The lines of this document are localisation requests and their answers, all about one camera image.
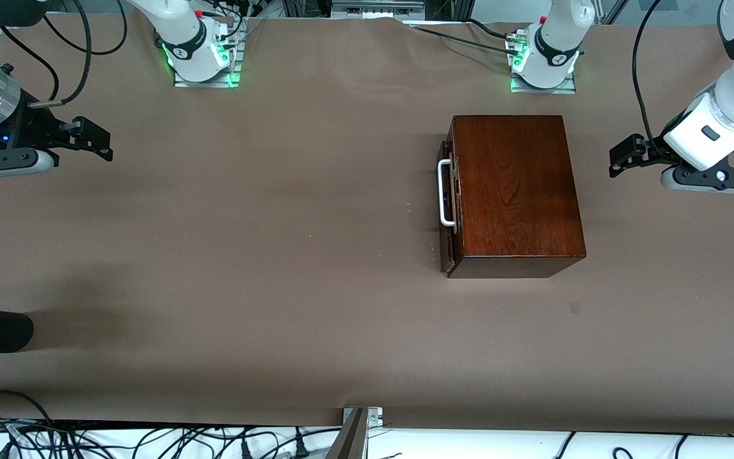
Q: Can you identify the black base power cable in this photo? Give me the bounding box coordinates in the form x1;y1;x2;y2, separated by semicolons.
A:
405;18;524;49

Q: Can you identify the silver mounting bracket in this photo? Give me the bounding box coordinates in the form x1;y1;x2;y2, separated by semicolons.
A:
342;406;384;428

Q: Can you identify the wooden drawer with white handle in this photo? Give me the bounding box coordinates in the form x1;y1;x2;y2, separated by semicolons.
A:
437;140;463;275

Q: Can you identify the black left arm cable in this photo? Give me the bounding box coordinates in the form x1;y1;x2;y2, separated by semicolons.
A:
632;0;670;157

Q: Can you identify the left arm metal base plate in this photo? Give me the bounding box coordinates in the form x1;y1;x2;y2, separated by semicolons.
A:
510;29;578;95

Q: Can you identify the black cable with metal connector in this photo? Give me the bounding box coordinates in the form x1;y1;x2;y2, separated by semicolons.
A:
28;0;93;109

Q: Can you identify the grey metal post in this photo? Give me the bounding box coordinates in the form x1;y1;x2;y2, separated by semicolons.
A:
324;408;368;459

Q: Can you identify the brown table cover sheet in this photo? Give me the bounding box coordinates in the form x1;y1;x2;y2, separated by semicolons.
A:
0;16;734;435

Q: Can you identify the grey network switch box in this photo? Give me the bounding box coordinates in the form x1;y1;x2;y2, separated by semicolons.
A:
332;0;425;17

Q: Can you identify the black looped floor cable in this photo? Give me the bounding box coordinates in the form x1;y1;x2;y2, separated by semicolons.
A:
0;390;57;459

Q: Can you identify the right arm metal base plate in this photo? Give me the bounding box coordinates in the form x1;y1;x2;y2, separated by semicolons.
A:
173;18;245;89

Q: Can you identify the dark brown wooden cabinet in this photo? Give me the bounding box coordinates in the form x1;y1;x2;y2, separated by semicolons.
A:
447;115;587;279

